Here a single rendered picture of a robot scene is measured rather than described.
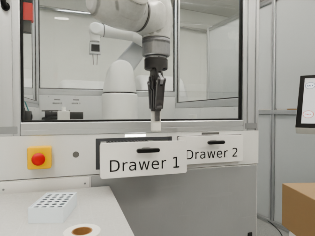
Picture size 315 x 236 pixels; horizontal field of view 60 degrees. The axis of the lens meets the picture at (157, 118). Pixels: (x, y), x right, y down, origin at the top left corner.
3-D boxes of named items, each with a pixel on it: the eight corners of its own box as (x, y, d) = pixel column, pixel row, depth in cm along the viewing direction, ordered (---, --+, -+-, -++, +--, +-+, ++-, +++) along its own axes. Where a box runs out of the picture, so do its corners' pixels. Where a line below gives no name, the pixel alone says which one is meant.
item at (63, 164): (258, 163, 119) (258, 130, 119) (-6, 180, 89) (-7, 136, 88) (177, 140, 210) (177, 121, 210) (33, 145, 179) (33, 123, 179)
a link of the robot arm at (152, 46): (164, 44, 93) (164, 62, 93) (138, 42, 90) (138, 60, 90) (174, 37, 84) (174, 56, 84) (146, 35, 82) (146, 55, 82)
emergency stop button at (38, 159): (45, 165, 87) (44, 153, 86) (31, 166, 85) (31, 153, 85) (45, 164, 89) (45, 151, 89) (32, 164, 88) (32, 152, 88)
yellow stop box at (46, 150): (50, 168, 89) (50, 147, 89) (26, 170, 87) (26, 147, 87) (52, 165, 94) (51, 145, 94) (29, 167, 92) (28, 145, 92)
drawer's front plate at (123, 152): (186, 173, 93) (187, 140, 93) (100, 179, 84) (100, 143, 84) (184, 171, 95) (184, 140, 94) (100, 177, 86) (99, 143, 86)
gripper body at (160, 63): (171, 55, 84) (171, 85, 85) (162, 60, 93) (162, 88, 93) (148, 54, 82) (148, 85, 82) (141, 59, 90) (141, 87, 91)
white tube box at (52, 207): (63, 223, 65) (63, 207, 65) (27, 223, 65) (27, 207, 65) (77, 205, 78) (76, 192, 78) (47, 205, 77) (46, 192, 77)
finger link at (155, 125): (160, 110, 88) (161, 110, 88) (160, 131, 89) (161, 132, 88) (151, 110, 87) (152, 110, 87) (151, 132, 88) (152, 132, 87)
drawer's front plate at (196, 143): (243, 160, 115) (243, 135, 115) (179, 165, 106) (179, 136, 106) (240, 160, 117) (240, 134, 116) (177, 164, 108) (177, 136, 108)
